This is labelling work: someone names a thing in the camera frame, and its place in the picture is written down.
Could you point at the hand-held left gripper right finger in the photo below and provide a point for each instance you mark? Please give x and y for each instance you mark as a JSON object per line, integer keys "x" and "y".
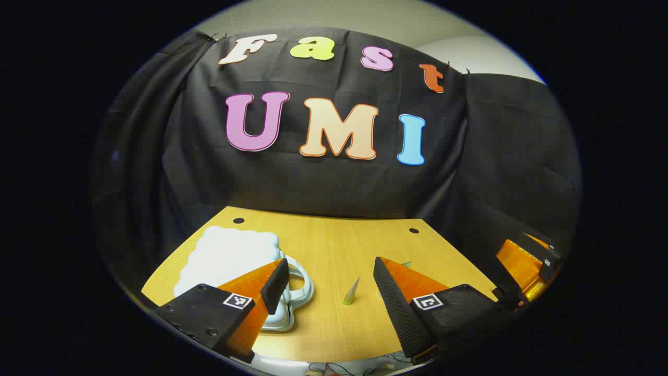
{"x": 394, "y": 303}

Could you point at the black backdrop cloth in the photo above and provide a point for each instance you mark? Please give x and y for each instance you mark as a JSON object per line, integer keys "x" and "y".
{"x": 339, "y": 183}

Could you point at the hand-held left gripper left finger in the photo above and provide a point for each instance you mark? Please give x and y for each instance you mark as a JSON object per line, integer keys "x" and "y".
{"x": 277, "y": 284}

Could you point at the light blue suitcase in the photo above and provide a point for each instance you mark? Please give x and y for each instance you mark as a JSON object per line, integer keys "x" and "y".
{"x": 229, "y": 256}

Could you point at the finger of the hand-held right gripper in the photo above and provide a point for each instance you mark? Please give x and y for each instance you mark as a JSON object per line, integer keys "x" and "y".
{"x": 543, "y": 245}
{"x": 519, "y": 269}

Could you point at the white tube with green cap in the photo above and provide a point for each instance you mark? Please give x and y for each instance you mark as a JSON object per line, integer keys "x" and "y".
{"x": 351, "y": 292}

